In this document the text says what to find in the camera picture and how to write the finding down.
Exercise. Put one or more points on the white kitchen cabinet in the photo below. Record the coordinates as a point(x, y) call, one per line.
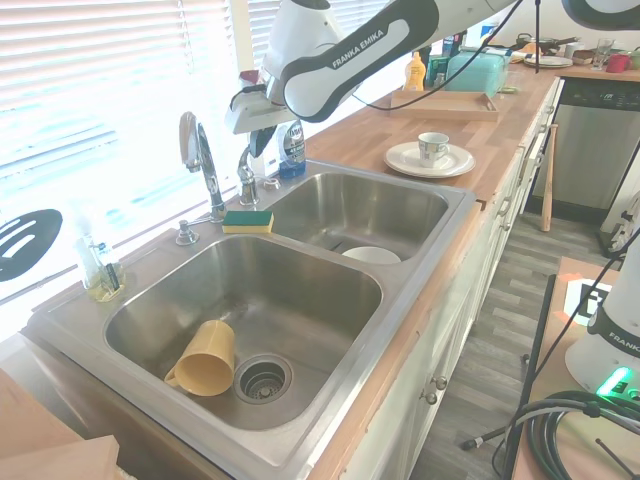
point(450, 350)

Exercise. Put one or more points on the stainless steel double sink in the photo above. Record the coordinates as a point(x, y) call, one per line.
point(320, 280)

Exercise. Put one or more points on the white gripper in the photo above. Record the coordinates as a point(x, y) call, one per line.
point(255, 112)

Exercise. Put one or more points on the white window blinds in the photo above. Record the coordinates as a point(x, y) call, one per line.
point(262, 30)
point(100, 75)

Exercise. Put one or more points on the yellow mustard bottle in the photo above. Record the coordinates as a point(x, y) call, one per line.
point(414, 72)

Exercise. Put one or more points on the clear yellow soap bottle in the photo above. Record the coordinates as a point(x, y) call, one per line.
point(100, 270)

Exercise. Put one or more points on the wooden serving tray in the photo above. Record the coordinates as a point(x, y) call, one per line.
point(445, 107)

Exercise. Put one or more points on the white ceramic bowl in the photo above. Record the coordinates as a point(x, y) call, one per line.
point(372, 255)

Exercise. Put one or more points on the white patterned teacup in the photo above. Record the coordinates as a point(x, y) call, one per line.
point(432, 150)

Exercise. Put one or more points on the teal bread box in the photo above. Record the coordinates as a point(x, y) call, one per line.
point(480, 72)

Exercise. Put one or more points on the yellow plastic mug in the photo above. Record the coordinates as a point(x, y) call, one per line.
point(205, 360)

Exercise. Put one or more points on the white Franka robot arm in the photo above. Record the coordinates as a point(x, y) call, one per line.
point(350, 55)

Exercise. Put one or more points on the black stand pole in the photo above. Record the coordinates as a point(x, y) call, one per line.
point(537, 340)

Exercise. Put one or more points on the white dinner plate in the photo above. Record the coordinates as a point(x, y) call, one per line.
point(455, 160)

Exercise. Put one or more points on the yellow green sponge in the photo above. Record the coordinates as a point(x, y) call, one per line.
point(247, 221)

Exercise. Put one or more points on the black tripod pole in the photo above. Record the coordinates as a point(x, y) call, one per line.
point(537, 35)

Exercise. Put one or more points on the stack of white plates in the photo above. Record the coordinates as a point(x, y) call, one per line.
point(550, 62)

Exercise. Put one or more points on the blue dish soap bottle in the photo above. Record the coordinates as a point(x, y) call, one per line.
point(292, 150)

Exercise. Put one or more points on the red mug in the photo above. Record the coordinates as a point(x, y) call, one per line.
point(619, 63)

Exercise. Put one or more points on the chrome soap dispenser pump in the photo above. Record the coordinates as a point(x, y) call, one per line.
point(185, 234)

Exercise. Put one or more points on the stainless steel dishwasher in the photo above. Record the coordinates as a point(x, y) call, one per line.
point(585, 150)

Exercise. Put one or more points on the perforated metal drain strainer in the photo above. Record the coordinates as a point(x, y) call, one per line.
point(263, 378)

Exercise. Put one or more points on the clear drinking glass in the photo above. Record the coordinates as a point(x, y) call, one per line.
point(602, 52)

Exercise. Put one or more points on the chrome sink faucet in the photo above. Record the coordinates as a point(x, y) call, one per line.
point(205, 155)

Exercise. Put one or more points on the light wooden board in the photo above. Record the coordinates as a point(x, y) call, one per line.
point(45, 440)

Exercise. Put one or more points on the green container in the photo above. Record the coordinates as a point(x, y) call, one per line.
point(440, 67)

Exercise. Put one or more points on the black slotted spatula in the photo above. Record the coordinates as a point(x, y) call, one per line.
point(25, 245)

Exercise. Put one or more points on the printed marker tag sheet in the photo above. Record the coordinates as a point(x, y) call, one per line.
point(585, 300)

